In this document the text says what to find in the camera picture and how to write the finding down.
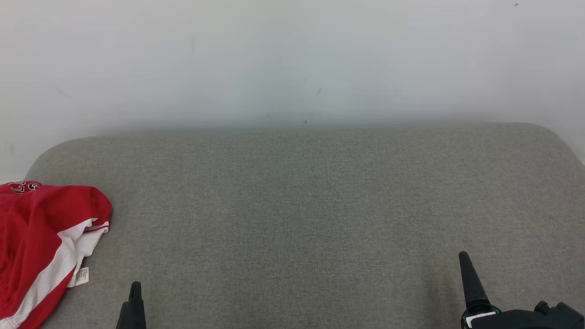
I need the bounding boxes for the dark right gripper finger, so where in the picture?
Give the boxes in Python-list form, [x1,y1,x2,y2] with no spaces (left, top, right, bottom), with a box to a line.
[458,251,492,310]

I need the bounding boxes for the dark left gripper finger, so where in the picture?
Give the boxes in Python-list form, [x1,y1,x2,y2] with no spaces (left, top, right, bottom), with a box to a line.
[128,281,147,329]
[116,301,130,329]

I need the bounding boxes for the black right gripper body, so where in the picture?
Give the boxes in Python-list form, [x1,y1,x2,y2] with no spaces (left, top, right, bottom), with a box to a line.
[460,306,550,329]

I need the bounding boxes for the red shorts with white trim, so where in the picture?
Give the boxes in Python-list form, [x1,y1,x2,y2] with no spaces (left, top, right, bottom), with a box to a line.
[0,180,112,329]

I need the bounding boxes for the grey fabric sofa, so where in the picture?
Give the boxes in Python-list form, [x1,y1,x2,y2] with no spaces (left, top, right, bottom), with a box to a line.
[23,122,585,329]

